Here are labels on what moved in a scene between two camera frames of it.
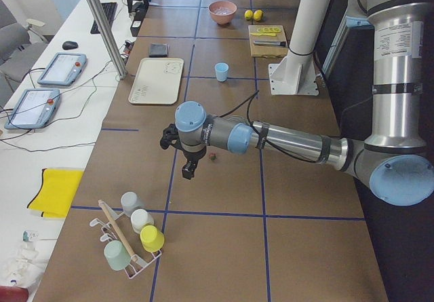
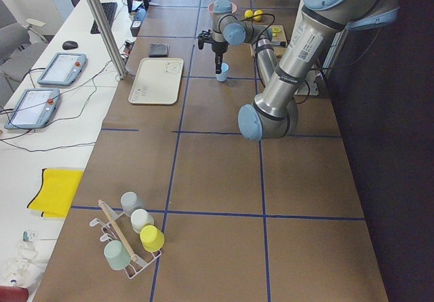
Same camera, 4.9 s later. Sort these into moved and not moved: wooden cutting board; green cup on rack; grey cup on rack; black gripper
Moved: black gripper
Not moved: green cup on rack; grey cup on rack; wooden cutting board
